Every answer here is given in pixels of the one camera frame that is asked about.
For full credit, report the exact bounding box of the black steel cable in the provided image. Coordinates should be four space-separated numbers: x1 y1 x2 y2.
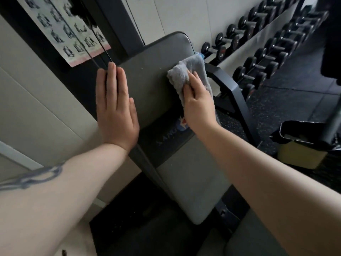
90 22 114 64
77 29 101 69

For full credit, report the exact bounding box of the white door frame strip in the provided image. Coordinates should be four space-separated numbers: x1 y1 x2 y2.
0 141 43 171

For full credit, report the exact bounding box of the person's left hand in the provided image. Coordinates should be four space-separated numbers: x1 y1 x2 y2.
95 62 140 153

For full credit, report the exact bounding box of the row of black dumbbells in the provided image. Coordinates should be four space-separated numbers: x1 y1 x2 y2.
201 0 302 62
232 5 330 100

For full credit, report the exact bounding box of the light grey seat base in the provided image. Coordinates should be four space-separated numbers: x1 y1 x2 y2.
197 228 229 256

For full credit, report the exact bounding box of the grey seat cushion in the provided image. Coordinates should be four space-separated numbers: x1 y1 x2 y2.
225 208 289 256

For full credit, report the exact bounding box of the grey microfibre cloth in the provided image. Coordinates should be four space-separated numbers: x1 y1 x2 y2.
167 53 213 110

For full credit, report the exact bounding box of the person's left forearm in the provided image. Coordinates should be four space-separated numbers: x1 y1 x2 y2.
0 143 128 256

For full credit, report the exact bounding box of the person's right forearm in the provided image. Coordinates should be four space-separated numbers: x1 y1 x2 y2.
196 125 341 256

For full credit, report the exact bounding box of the exercise chart poster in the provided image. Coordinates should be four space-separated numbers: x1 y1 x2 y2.
15 0 112 68

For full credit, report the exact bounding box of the person's right hand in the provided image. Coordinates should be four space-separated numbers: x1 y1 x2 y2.
182 70 220 135

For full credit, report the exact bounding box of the grey backrest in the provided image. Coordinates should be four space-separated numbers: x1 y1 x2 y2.
117 31 232 225

